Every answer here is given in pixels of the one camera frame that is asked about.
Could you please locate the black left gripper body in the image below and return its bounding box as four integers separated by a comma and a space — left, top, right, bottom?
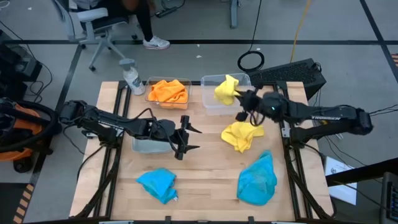
149, 114, 191, 161

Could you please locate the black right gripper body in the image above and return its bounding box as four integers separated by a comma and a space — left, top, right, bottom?
235, 88, 292, 127

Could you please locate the yellow microfiber towel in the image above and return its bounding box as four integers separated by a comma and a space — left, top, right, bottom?
220, 121, 265, 154
213, 74, 243, 106

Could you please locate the small blue microfiber towel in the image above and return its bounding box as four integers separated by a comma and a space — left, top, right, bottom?
135, 167, 178, 205

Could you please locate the large blue microfiber towel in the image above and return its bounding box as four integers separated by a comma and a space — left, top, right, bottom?
236, 149, 278, 207

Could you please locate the grey plastic basket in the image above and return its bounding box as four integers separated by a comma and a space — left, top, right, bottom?
131, 136, 174, 154

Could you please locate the tall clear plastic bin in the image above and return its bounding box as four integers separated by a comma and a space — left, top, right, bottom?
200, 73, 253, 116

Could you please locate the black keyboard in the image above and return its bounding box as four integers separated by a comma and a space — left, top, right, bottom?
247, 58, 327, 101

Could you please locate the shallow clear plastic bin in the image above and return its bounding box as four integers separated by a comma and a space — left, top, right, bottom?
144, 77, 192, 110

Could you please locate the white spray bottle grey trigger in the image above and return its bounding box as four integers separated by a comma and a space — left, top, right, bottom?
119, 58, 146, 96

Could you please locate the grey desk leg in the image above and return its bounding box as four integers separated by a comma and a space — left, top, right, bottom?
229, 0, 241, 29

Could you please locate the white paper sheet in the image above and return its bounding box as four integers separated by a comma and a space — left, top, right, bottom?
323, 156, 358, 206

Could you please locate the person's white shoe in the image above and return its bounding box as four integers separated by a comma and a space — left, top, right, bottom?
142, 35, 171, 50

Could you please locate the person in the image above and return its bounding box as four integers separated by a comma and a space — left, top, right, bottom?
121, 0, 156, 40

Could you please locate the black power strip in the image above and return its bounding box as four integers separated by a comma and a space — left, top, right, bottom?
154, 6, 178, 19

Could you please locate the white office chair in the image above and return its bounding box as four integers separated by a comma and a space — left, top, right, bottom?
52, 0, 139, 72

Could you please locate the grey control box with buttons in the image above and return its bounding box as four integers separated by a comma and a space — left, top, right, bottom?
379, 171, 398, 224

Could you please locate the orange and black vacuum cleaner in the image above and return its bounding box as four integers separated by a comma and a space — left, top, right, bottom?
0, 98, 63, 174

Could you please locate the hazard striped floor mat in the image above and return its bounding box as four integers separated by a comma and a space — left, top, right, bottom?
0, 182, 35, 224

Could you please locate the black equipment stack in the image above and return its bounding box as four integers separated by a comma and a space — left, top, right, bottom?
0, 29, 43, 100

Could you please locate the black aluminium table frame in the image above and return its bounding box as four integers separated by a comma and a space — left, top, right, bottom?
74, 80, 338, 224

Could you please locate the black coiled cable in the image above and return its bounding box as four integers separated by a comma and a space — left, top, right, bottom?
237, 0, 266, 73

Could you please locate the yellow cable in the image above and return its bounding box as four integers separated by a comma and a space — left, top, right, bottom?
289, 0, 313, 63

